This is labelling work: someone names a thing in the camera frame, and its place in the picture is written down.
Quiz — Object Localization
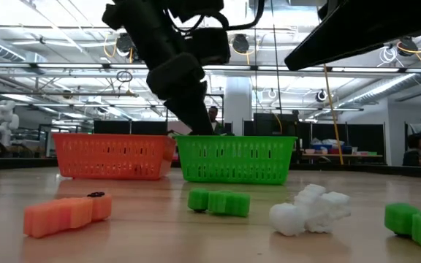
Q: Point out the orange plastic skeleton toy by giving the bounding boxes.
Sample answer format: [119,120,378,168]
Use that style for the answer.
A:
[23,192,113,240]

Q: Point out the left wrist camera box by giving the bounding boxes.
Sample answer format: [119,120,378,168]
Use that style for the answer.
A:
[185,28,232,66]

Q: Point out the green plastic skeleton toy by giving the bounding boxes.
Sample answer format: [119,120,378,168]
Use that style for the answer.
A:
[187,188,251,218]
[384,202,421,254]

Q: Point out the wooden side table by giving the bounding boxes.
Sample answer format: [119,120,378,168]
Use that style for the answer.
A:
[301,151,384,165]

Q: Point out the yellow cable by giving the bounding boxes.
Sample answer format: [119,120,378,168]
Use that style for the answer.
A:
[322,64,345,166]

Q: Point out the white plastic skeleton toy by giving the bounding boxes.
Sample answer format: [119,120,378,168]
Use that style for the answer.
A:
[268,183,352,237]

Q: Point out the green plastic basket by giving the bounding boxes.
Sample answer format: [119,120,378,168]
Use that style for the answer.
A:
[175,135,298,186]

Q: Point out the blue storage bin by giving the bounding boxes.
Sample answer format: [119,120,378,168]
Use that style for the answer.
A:
[308,142,354,155]

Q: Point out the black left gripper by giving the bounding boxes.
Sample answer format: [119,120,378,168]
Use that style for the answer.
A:
[146,52,215,137]

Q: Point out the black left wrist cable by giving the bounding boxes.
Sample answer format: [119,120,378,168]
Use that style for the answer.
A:
[166,0,266,34]

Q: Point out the orange plastic basket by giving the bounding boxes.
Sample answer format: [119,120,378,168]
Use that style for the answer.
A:
[52,132,178,181]

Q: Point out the black partition panels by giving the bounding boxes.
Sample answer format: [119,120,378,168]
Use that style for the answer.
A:
[93,113,387,164]

